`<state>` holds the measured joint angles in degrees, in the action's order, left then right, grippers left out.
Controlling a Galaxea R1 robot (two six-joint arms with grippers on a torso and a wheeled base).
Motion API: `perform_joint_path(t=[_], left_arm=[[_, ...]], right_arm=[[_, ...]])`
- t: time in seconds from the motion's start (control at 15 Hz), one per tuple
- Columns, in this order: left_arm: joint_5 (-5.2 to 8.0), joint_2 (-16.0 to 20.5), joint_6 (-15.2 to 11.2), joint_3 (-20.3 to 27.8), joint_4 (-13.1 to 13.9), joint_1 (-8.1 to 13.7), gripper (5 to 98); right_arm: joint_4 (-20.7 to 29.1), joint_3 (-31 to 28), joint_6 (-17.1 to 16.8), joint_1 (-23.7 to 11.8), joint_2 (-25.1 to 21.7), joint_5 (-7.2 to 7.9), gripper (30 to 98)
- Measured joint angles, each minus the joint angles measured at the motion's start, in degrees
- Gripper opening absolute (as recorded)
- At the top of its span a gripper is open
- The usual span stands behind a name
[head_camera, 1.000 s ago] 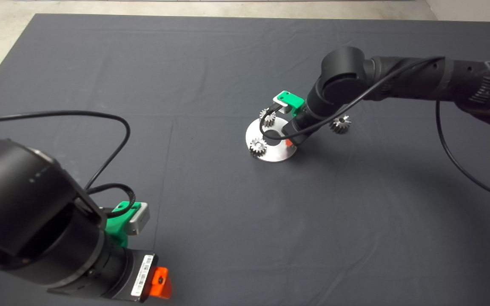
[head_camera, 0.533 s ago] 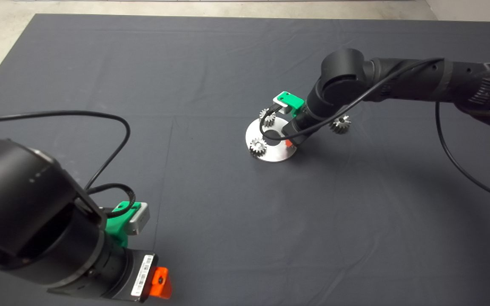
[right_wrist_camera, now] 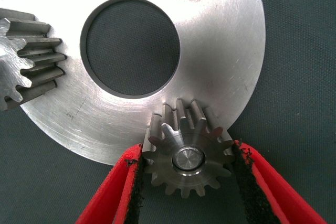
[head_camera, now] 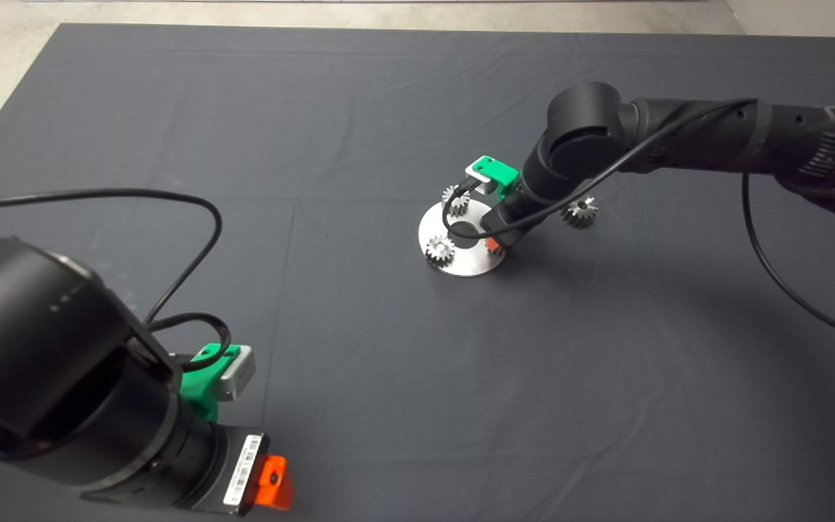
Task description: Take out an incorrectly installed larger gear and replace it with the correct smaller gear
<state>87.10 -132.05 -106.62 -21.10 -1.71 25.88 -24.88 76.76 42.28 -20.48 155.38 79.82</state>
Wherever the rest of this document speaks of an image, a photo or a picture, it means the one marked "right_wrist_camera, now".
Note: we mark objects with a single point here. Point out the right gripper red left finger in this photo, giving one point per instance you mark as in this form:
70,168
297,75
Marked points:
110,197

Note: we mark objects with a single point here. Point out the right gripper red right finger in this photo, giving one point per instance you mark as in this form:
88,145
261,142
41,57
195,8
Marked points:
275,195

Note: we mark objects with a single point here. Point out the small steel gear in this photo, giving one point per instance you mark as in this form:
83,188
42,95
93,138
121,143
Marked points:
189,155
23,58

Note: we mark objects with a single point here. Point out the dark grey table cloth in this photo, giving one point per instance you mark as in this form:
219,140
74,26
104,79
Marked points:
302,77

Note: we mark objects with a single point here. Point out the round metal plate with hole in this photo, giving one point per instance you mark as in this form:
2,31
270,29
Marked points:
223,51

